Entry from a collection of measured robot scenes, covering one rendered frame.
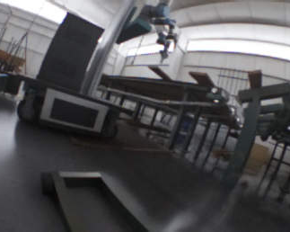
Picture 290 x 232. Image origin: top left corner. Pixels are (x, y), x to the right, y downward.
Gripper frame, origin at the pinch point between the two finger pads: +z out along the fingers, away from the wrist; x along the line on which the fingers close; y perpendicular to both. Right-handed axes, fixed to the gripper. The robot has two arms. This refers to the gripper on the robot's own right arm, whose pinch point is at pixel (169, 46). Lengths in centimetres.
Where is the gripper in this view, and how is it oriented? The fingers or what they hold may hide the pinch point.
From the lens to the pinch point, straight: 159.8
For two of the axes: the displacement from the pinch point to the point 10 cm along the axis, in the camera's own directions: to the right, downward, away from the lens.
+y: -7.7, 1.7, -6.1
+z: -1.2, 9.1, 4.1
